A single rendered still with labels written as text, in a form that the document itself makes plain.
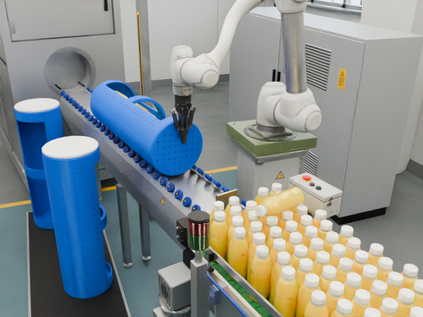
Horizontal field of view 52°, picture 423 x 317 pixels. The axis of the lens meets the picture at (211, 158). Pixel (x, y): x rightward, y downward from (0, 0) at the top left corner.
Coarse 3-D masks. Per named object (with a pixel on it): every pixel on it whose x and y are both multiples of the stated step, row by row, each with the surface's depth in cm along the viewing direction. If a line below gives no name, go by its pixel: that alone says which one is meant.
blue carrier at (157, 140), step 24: (96, 96) 259; (120, 96) 241; (144, 96) 239; (120, 120) 229; (144, 120) 212; (168, 120) 203; (144, 144) 206; (168, 144) 204; (192, 144) 212; (168, 168) 209
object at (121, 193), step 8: (120, 184) 273; (120, 192) 272; (120, 200) 274; (120, 208) 276; (120, 216) 280; (120, 224) 284; (128, 224) 284; (120, 232) 288; (128, 232) 286; (128, 240) 289; (128, 248) 291; (128, 256) 293; (128, 264) 298
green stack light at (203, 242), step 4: (188, 236) 124; (192, 236) 122; (196, 236) 122; (200, 236) 122; (204, 236) 122; (208, 236) 124; (188, 240) 125; (192, 240) 123; (196, 240) 123; (200, 240) 123; (204, 240) 123; (208, 240) 125; (188, 244) 125; (192, 244) 124; (196, 244) 123; (200, 244) 123; (204, 244) 123; (208, 244) 125; (192, 248) 124; (196, 248) 124; (200, 248) 124; (204, 248) 124
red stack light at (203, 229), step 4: (188, 220) 122; (208, 220) 122; (188, 224) 122; (192, 224) 121; (196, 224) 120; (200, 224) 120; (204, 224) 121; (208, 224) 122; (188, 228) 123; (192, 228) 121; (196, 228) 121; (200, 228) 121; (204, 228) 121; (208, 228) 123; (188, 232) 123; (192, 232) 122; (196, 232) 121; (200, 232) 121; (204, 232) 122; (208, 232) 123
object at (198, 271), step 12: (192, 264) 129; (204, 264) 128; (192, 276) 131; (204, 276) 130; (192, 288) 133; (204, 288) 132; (192, 300) 135; (204, 300) 134; (192, 312) 137; (204, 312) 136
